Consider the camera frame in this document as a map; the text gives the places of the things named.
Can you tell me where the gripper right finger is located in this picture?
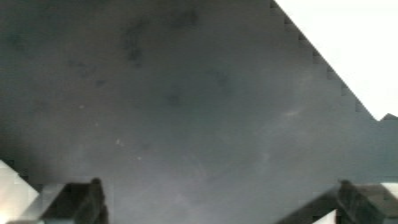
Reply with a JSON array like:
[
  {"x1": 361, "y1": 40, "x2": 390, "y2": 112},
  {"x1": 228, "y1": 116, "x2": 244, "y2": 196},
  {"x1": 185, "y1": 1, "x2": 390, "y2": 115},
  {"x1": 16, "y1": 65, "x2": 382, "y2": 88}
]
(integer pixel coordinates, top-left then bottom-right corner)
[{"x1": 276, "y1": 180, "x2": 398, "y2": 224}]

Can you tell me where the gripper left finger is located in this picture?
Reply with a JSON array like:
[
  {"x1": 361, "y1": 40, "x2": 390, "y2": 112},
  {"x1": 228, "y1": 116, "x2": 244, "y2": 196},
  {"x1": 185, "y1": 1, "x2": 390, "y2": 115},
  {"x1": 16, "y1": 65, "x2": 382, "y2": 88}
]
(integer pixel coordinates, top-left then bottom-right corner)
[{"x1": 11, "y1": 177, "x2": 112, "y2": 224}]

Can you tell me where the white workspace border wall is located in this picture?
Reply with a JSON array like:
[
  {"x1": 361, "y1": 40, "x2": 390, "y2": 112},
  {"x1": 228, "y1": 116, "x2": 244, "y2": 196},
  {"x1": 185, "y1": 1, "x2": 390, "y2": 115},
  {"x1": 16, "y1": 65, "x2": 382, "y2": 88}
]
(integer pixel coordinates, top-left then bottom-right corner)
[{"x1": 276, "y1": 0, "x2": 398, "y2": 121}]

